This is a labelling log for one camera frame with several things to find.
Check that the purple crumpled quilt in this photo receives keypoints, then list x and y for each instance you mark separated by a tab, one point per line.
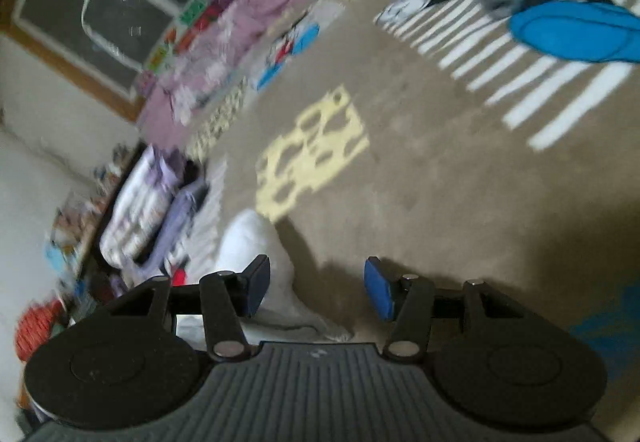
250	22

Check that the white cloth on carpet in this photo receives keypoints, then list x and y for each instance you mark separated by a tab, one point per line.
265	267

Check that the white sock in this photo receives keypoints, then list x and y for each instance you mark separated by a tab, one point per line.
402	5

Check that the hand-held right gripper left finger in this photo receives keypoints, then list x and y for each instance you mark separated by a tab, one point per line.
258	283

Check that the blue garment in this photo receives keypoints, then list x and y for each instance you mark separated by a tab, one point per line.
575	30

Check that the colourful alphabet mat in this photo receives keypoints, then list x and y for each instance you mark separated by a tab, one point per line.
210	7

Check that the orange striped cloth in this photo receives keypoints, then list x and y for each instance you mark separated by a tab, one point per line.
37	327

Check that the purple floral folded bedding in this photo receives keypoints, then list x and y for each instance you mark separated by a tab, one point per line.
150	207

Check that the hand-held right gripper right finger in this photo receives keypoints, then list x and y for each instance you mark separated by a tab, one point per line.
378	289

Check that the brown patterned blanket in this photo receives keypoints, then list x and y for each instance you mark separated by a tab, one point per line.
425	162

